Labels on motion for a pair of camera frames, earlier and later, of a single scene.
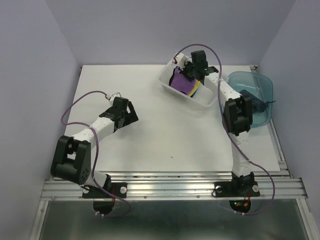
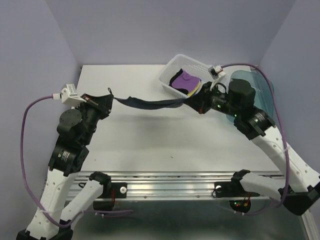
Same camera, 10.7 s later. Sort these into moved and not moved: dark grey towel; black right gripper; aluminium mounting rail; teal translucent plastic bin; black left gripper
Moved: black right gripper; black left gripper; dark grey towel
Not moved: aluminium mounting rail; teal translucent plastic bin
